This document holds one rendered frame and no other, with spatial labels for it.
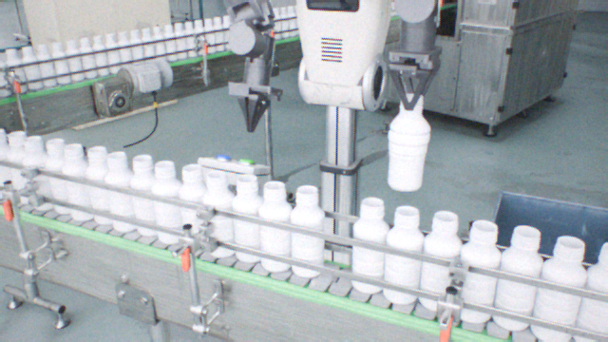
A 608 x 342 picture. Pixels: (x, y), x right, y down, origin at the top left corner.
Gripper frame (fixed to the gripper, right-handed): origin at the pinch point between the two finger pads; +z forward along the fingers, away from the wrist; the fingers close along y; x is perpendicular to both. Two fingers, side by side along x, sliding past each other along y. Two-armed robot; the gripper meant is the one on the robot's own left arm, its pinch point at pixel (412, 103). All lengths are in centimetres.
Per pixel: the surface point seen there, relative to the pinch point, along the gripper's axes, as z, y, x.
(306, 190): 14.9, -10.8, 14.8
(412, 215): 15.5, -10.8, -4.3
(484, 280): 22.3, -14.3, -16.9
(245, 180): 15.2, -11.3, 26.9
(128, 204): 24, -15, 53
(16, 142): 15, -15, 84
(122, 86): 28, 80, 145
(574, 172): 117, 310, -40
